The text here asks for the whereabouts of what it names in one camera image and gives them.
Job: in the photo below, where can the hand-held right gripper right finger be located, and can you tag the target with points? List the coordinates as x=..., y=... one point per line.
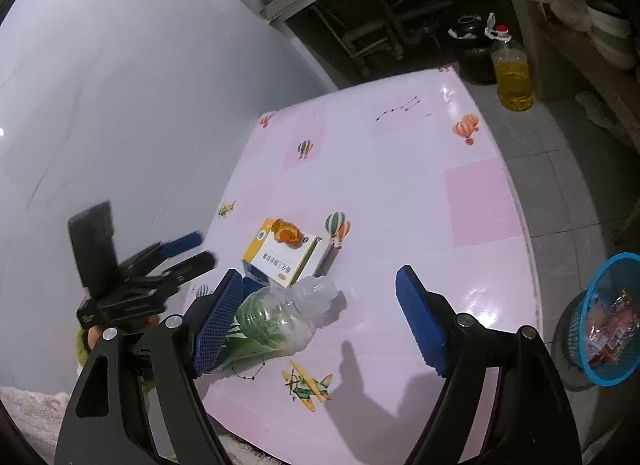
x=420, y=325

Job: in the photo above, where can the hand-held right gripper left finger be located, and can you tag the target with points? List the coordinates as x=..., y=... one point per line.
x=217, y=325

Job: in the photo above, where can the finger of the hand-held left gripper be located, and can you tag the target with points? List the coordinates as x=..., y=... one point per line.
x=195, y=265
x=181, y=243

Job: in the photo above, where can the clear plastic bottle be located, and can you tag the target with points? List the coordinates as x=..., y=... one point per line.
x=280, y=317

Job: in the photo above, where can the blue plastic basket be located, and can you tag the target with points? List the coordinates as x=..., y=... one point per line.
x=575, y=345

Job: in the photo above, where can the person's left hand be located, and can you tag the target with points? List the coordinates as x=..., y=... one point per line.
x=93, y=337

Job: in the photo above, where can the yellow blue medicine box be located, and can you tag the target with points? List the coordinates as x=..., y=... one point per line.
x=257, y=242

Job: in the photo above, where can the white yellow medicine box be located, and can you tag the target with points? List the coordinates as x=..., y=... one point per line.
x=287, y=260

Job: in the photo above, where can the orange peel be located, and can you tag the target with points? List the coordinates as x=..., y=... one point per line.
x=287, y=234

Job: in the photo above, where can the crumpled red snack wrappers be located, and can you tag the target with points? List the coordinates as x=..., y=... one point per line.
x=617, y=317

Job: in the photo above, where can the yellow cooking oil bottle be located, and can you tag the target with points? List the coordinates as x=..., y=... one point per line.
x=512, y=75

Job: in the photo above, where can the black ceramic jar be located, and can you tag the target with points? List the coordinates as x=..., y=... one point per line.
x=472, y=52

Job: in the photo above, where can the crumpled white floor bag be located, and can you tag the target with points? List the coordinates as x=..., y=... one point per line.
x=595, y=107

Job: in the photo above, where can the metal sink pipes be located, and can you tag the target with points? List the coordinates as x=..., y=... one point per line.
x=395, y=40

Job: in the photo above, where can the stack of pale bowls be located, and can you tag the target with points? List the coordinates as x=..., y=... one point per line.
x=612, y=37

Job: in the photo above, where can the white plastic bag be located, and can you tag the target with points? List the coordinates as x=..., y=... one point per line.
x=565, y=2

